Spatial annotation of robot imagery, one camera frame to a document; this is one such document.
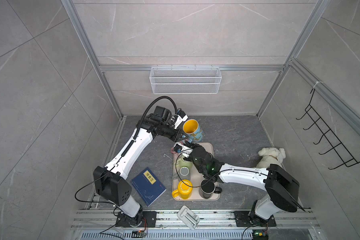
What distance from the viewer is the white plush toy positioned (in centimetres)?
86

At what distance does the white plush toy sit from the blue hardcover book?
613 mm

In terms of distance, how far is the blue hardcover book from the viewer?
0.81 metres

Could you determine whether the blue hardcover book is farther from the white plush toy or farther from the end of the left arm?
the white plush toy
